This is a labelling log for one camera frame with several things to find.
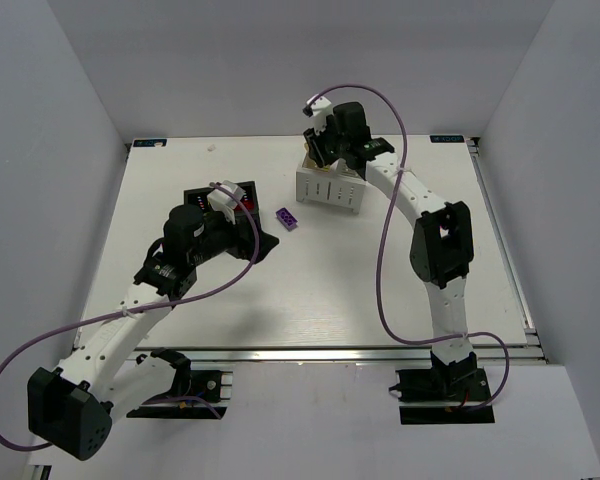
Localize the white two-bin container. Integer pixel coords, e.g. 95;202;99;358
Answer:
295;153;366;214

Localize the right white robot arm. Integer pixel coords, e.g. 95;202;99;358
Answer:
303;97;477;401

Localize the blue table label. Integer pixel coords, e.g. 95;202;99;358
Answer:
429;135;465;144
132;138;167;148

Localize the purple lego brick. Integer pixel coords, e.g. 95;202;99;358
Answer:
275;208;298;231

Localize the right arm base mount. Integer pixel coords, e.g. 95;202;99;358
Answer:
388;355;495;426

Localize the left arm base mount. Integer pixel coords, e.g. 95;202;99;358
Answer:
126;348;233;420

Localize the black two-bin container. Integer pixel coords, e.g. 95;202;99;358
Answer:
184;181;260;226

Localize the red lego brick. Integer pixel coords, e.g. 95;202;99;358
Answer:
241;197;255;211

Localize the left blue table label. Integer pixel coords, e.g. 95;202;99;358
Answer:
132;138;167;148

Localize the right blue table label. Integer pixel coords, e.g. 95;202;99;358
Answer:
429;135;465;144

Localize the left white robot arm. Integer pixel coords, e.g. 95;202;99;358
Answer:
27;205;279;461

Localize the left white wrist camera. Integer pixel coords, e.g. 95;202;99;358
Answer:
207;181;245;224

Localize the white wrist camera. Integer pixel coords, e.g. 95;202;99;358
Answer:
303;96;333;133
207;181;245;224

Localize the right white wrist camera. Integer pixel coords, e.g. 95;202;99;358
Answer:
303;96;333;133

